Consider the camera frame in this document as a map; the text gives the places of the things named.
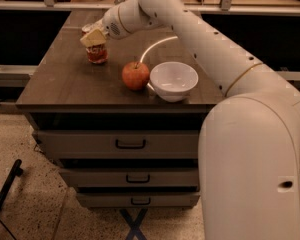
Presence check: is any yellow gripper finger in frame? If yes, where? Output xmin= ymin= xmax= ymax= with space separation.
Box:
xmin=80 ymin=28 xmax=107 ymax=47

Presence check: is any red coke can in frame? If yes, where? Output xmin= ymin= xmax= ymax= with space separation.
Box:
xmin=81 ymin=23 xmax=108 ymax=64

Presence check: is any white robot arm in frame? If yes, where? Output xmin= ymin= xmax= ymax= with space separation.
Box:
xmin=81 ymin=0 xmax=300 ymax=240

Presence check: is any red apple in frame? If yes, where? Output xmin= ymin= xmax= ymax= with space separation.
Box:
xmin=122 ymin=62 xmax=150 ymax=91

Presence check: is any grey drawer cabinet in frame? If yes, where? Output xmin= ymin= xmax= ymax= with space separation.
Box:
xmin=17 ymin=12 xmax=222 ymax=194

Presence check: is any white bowl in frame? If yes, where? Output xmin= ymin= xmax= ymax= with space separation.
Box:
xmin=150 ymin=61 xmax=199 ymax=102

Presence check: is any top grey drawer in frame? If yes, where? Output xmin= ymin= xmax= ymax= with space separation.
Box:
xmin=33 ymin=130 xmax=199 ymax=159

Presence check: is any grey drawer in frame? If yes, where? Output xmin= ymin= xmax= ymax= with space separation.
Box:
xmin=60 ymin=168 xmax=199 ymax=187
xmin=33 ymin=130 xmax=199 ymax=159
xmin=76 ymin=192 xmax=200 ymax=208

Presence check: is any middle grey drawer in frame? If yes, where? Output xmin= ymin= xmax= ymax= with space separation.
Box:
xmin=60 ymin=168 xmax=199 ymax=187

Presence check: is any black left stand leg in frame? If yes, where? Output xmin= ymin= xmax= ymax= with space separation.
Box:
xmin=0 ymin=159 xmax=23 ymax=210

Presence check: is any bottom grey drawer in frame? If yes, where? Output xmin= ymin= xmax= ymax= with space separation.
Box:
xmin=76 ymin=192 xmax=200 ymax=208

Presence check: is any metal shelf rail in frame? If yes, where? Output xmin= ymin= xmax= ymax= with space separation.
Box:
xmin=0 ymin=1 xmax=300 ymax=17

